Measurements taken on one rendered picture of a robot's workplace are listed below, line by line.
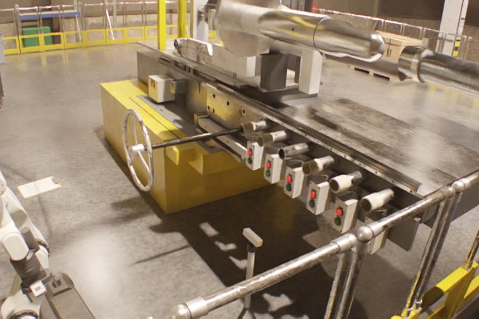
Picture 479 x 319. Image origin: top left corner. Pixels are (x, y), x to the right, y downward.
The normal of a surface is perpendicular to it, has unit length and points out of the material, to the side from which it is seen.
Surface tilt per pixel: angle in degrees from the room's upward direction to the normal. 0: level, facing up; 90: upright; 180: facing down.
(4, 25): 90
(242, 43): 90
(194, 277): 0
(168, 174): 90
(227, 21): 90
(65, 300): 0
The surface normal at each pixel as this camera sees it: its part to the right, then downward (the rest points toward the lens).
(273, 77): 0.55, 0.39
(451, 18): -0.83, 0.20
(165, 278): 0.05, -0.90
